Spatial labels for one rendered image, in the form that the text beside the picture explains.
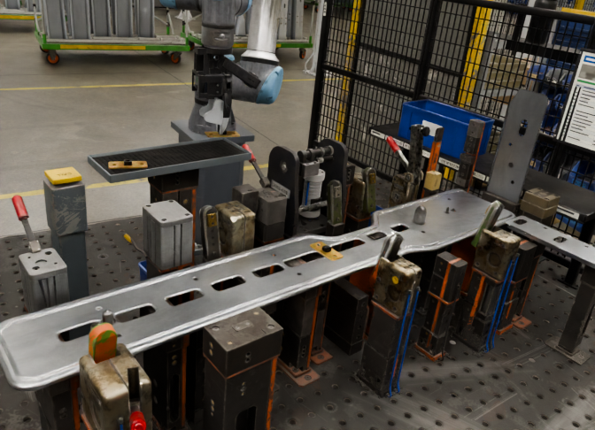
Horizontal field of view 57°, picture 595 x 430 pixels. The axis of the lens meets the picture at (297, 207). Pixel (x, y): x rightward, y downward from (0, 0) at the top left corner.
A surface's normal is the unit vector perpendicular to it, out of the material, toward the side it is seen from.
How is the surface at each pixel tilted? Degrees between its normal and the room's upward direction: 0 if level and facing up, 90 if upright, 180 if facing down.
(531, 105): 90
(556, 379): 0
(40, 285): 90
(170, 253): 90
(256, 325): 0
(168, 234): 90
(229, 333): 0
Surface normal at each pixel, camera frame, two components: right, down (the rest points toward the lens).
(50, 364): 0.10, -0.90
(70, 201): 0.62, 0.39
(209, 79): 0.39, 0.43
